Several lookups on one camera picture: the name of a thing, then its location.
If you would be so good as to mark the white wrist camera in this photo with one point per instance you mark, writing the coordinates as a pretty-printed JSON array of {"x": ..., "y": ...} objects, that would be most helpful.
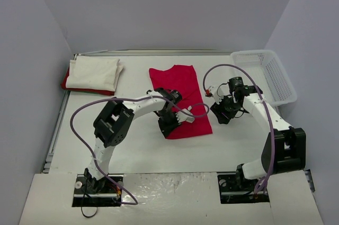
[
  {"x": 185, "y": 115},
  {"x": 216, "y": 92}
]

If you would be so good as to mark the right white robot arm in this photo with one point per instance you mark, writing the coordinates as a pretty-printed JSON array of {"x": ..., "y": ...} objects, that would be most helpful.
[{"x": 285, "y": 146}]

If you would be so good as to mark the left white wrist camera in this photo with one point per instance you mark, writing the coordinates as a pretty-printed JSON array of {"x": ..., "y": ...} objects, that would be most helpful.
[{"x": 185, "y": 115}]

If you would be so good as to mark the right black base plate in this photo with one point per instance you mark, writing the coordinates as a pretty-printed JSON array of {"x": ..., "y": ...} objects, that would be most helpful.
[{"x": 230, "y": 192}]

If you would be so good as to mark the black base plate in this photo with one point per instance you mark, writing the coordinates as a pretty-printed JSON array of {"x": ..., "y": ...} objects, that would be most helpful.
[
  {"x": 230, "y": 192},
  {"x": 109, "y": 195}
]

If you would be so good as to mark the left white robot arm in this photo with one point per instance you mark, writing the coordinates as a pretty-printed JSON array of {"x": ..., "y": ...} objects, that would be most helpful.
[{"x": 112, "y": 125}]

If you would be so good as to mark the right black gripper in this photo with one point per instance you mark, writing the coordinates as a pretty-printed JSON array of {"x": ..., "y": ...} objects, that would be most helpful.
[{"x": 221, "y": 111}]

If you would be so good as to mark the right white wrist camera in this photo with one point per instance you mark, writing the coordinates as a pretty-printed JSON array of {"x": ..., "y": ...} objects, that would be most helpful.
[{"x": 216, "y": 92}]

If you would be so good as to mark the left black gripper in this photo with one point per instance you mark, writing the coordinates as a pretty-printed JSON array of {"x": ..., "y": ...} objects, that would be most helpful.
[{"x": 168, "y": 123}]

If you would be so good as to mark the white plastic basket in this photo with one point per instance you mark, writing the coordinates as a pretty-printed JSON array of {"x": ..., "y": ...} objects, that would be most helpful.
[{"x": 267, "y": 71}]

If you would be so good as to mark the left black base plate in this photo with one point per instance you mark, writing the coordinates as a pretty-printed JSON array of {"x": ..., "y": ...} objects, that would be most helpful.
[{"x": 109, "y": 195}]

